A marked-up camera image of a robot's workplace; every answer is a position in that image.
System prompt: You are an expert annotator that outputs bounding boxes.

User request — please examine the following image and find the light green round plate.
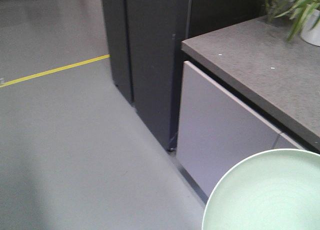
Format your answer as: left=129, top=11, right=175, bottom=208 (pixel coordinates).
left=201, top=149, right=320, bottom=230

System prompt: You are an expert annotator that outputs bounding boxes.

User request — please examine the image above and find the white plant pot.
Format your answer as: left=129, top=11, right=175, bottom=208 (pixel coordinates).
left=300, top=9, right=320, bottom=46

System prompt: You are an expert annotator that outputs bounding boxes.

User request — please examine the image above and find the dark tall cabinet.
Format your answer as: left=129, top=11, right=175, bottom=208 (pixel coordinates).
left=102, top=0, right=190, bottom=151

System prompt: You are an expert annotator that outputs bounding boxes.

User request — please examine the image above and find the green potted plant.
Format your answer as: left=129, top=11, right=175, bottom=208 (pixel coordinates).
left=265, top=0, right=320, bottom=42

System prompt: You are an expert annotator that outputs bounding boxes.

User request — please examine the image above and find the grey right kitchen cabinet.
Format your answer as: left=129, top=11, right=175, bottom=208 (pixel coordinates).
left=176, top=17, right=320, bottom=202

